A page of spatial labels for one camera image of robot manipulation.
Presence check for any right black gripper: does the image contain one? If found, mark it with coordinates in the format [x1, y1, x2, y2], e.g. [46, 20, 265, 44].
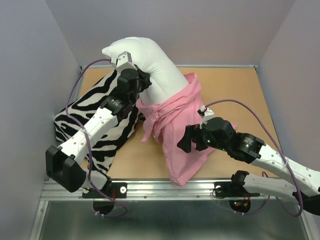
[176, 123, 229, 153]

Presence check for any plain pink pillow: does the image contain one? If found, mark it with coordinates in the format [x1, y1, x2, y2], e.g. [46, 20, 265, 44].
[136, 72, 238, 187]

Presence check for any white pillow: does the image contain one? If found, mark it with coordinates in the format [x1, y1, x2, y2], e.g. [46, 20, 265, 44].
[101, 37, 189, 106]

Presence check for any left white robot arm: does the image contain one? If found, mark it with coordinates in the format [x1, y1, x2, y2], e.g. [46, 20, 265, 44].
[45, 65, 152, 197]

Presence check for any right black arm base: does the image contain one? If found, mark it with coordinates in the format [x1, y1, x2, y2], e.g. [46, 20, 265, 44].
[209, 180, 261, 199]

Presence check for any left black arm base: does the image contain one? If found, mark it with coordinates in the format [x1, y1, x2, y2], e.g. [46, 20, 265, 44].
[81, 180, 128, 200]

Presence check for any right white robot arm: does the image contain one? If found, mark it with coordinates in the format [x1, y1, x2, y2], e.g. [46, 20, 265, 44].
[177, 117, 320, 216]

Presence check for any zebra striped pillow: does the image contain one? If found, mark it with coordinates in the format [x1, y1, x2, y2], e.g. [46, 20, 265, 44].
[54, 70, 143, 174]

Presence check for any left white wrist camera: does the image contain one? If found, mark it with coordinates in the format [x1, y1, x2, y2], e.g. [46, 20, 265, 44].
[115, 51, 136, 73]

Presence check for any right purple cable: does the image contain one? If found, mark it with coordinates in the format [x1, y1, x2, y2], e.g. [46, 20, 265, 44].
[203, 99, 305, 217]

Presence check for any aluminium frame rail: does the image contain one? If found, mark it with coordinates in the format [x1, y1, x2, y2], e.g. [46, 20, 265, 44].
[39, 177, 276, 201]

